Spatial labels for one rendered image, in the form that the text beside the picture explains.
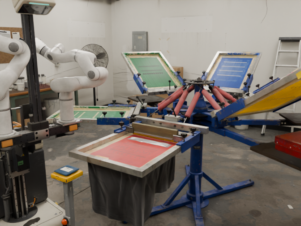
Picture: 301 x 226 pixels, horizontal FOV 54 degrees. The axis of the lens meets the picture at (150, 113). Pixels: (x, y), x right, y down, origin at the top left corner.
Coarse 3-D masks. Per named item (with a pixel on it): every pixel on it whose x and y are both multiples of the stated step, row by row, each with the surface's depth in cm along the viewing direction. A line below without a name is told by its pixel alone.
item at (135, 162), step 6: (144, 144) 217; (150, 144) 217; (174, 144) 217; (162, 150) 205; (120, 156) 194; (126, 156) 194; (150, 156) 194; (156, 156) 194; (120, 162) 185; (126, 162) 185; (132, 162) 185; (138, 162) 185; (144, 162) 185
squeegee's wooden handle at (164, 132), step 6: (132, 126) 236; (138, 126) 233; (144, 126) 230; (150, 126) 227; (156, 126) 225; (144, 132) 231; (150, 132) 228; (156, 132) 225; (162, 132) 222; (168, 132) 219; (174, 132) 216
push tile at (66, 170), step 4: (60, 168) 173; (64, 168) 173; (68, 168) 173; (72, 168) 173; (76, 168) 173; (56, 172) 169; (60, 172) 167; (64, 172) 167; (68, 172) 167; (72, 172) 168
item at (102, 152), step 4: (136, 136) 235; (140, 136) 235; (144, 136) 235; (120, 140) 226; (124, 140) 226; (128, 140) 226; (132, 140) 226; (112, 144) 217; (116, 144) 217; (104, 148) 209; (108, 148) 209; (96, 152) 201; (100, 152) 201; (104, 152) 201; (108, 152) 201; (112, 152) 201; (104, 156) 194; (108, 156) 194; (112, 156) 194; (116, 156) 194; (112, 160) 188
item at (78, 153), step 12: (120, 132) 234; (180, 132) 234; (96, 144) 211; (72, 156) 193; (84, 156) 187; (96, 156) 185; (168, 156) 189; (120, 168) 172; (132, 168) 168; (144, 168) 168
